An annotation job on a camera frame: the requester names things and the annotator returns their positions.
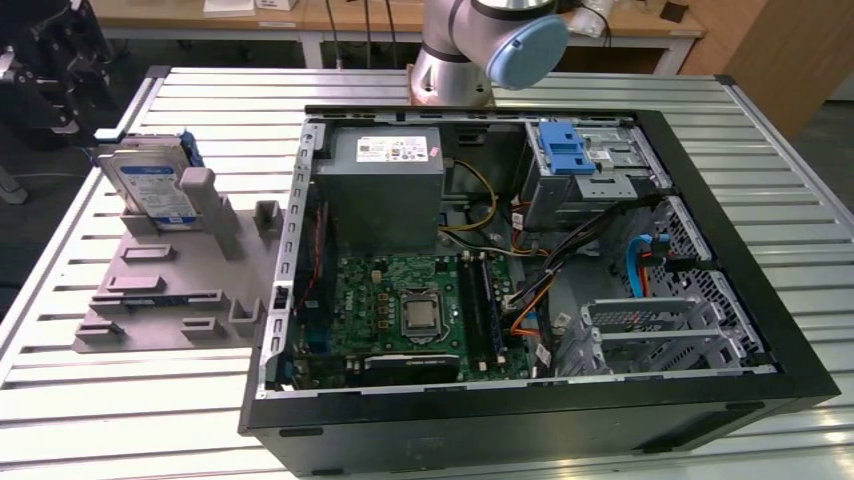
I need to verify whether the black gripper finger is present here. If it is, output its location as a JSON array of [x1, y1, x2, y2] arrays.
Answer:
[[45, 97, 101, 149]]

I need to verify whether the hard disk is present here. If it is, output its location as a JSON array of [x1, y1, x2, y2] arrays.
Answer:
[[85, 127, 203, 232]]

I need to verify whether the metal disk bay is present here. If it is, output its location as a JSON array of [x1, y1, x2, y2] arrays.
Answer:
[[556, 297, 755, 376]]

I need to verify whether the grey metal foot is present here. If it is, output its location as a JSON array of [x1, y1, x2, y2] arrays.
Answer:
[[0, 162, 32, 206]]

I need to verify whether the white box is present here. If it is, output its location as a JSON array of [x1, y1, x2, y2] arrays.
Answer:
[[203, 0, 256, 19]]

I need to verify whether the wooden desk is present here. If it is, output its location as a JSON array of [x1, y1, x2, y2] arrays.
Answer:
[[89, 0, 707, 74]]

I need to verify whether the grey parts rack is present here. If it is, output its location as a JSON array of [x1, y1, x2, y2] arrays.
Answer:
[[72, 167, 289, 354]]

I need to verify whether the grey power supply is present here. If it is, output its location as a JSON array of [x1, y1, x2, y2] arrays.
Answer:
[[313, 124, 447, 256]]

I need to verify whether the green motherboard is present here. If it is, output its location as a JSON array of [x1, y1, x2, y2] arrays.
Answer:
[[285, 252, 535, 389]]

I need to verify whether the silver CPU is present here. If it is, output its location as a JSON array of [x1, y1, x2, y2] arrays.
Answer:
[[401, 301, 441, 331]]

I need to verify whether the black graphics card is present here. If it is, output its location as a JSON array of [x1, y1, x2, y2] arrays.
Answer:
[[345, 352, 461, 386]]

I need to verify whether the blue drive latch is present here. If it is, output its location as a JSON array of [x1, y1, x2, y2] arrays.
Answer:
[[537, 122, 599, 175]]

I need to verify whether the black RAM stick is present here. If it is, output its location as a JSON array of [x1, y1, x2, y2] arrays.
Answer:
[[476, 257, 509, 365]]

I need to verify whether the clear plastic bag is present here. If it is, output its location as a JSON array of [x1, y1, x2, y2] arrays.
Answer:
[[571, 0, 612, 37]]

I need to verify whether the metal drive cage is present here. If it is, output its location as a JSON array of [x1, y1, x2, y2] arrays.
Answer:
[[519, 119, 672, 231]]

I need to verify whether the black PC case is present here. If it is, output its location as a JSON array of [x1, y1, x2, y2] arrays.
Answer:
[[237, 103, 842, 477]]

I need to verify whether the wooden cabinet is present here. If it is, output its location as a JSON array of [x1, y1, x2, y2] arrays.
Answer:
[[683, 0, 854, 136]]

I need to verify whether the thin cable silver plug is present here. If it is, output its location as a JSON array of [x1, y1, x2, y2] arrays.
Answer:
[[324, 0, 348, 69]]

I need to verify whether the thin red wire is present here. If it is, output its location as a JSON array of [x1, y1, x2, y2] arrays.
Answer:
[[296, 202, 333, 307]]

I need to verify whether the yellow wire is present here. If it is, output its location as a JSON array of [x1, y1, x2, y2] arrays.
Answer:
[[437, 158, 500, 235]]

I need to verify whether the black cable bundle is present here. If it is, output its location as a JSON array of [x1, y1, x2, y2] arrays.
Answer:
[[539, 192, 675, 301]]

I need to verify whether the orange data wire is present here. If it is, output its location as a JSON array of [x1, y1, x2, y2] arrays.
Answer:
[[509, 292, 545, 337]]

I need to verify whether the blue data wire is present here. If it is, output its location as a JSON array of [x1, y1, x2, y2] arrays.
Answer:
[[626, 233, 668, 299]]

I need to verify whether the power wire with black plug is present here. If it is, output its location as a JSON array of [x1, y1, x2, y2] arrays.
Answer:
[[638, 232, 719, 299]]

